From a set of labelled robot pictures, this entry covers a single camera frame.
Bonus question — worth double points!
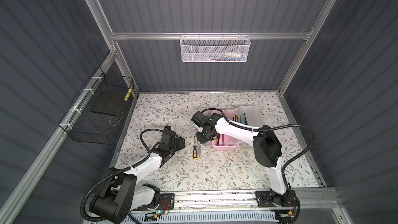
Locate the markers in white basket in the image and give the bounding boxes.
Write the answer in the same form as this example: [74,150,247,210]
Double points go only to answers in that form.
[205,52,247,62]

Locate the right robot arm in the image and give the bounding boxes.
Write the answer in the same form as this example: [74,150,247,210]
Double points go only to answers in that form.
[191,112,291,206]

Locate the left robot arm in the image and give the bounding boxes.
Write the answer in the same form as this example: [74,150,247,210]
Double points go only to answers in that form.
[80,125,186,224]

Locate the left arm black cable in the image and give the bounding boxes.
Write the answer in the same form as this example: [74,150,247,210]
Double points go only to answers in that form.
[80,128,169,223]

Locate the black plate in basket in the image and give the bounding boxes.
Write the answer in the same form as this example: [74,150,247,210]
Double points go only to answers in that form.
[90,91,126,116]

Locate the pink plastic tool box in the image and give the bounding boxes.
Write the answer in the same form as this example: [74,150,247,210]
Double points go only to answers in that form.
[212,106,263,151]

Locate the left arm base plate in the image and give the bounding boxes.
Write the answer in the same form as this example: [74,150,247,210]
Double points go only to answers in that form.
[131,193,175,212]

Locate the teal utility knife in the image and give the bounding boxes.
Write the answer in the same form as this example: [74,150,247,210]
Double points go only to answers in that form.
[241,113,248,125]

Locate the yellow marker in black basket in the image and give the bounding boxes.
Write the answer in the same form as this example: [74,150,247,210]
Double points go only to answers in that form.
[124,87,133,102]

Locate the aluminium front rail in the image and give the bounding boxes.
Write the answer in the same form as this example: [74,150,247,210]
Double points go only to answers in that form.
[158,188,342,212]

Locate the black wire basket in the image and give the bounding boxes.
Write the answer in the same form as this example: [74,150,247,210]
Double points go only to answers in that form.
[59,67,134,145]

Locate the white wire mesh basket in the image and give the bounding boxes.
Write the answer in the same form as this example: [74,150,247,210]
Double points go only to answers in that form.
[179,35,251,63]

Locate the yellow black utility knife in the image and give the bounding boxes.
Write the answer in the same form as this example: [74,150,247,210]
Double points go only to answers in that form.
[233,114,239,122]

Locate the small yellow black screwdriver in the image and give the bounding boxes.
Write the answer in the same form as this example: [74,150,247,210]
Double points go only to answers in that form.
[192,136,198,160]

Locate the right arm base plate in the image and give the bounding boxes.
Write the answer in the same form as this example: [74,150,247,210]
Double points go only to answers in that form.
[255,189,299,209]

